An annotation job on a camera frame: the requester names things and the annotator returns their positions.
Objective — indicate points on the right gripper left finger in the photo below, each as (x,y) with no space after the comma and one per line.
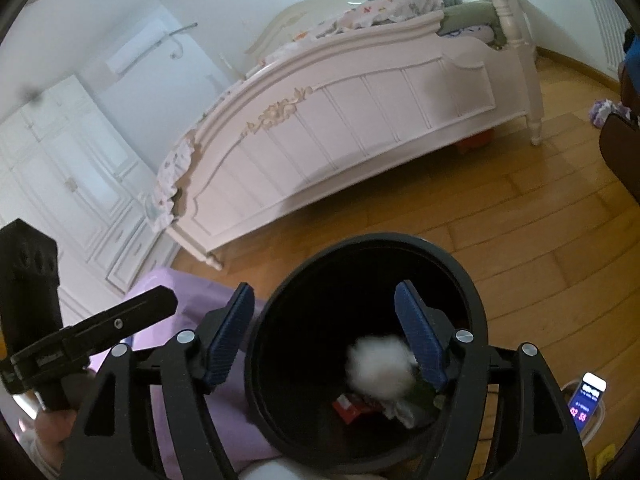
(114,434)

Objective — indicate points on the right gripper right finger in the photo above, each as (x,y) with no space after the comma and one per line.
(534,435)

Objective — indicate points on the white tissue ball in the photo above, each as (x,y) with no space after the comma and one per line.
(381,367)

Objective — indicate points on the black round trash bin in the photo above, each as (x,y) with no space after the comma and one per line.
(296,362)

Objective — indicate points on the person's left hand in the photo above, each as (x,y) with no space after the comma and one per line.
(52,429)

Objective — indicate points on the smartphone with lit screen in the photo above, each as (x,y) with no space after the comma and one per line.
(586,398)

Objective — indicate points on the purple tablecloth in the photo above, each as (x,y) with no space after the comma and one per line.
(227,405)

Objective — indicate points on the small red-white wrapper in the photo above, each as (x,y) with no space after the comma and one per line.
(351,406)

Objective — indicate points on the white wardrobe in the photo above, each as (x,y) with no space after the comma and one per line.
(66,171)

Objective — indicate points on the purple clothes on floor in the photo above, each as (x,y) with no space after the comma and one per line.
(599,112)

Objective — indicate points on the white radiator grille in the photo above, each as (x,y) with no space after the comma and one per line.
(612,25)

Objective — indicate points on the green blanket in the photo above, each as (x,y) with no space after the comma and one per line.
(460,15)

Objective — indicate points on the wall air conditioner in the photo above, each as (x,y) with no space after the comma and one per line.
(149,36)

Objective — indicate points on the white bed frame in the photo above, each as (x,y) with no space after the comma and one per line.
(343,110)

